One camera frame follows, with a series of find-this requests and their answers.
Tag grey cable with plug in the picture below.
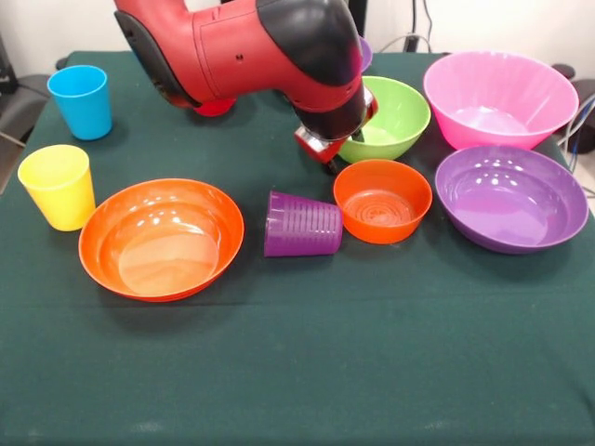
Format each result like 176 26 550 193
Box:
378 32 434 55

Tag large pink bowl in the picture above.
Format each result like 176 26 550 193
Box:
423 50 580 151

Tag green bowl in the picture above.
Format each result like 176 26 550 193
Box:
337 75 432 164

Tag large orange bowl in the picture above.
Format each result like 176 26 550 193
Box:
77 177 245 304

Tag yellow plastic cup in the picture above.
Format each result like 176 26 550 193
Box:
17 144 97 232

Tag black chair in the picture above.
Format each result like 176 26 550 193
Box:
0 32 50 148

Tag purple plastic cup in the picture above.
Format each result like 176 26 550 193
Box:
263 190 345 258

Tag grey and blue cables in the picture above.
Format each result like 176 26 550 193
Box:
555 92 595 157

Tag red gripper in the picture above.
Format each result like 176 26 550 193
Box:
293 87 380 177

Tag purple bowl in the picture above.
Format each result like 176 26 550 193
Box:
434 145 589 256
359 35 375 74

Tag small orange bowl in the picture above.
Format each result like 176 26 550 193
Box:
333 159 434 245

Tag blue plastic cup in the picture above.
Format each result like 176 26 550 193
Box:
46 64 114 141

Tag black hanging cable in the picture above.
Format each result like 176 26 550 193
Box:
420 0 436 52

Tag small red bowl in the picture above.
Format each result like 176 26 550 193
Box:
192 98 233 118

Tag black equipment with knob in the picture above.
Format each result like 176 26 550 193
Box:
552 63 595 154

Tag dark green table cloth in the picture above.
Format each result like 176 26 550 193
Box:
0 49 595 446

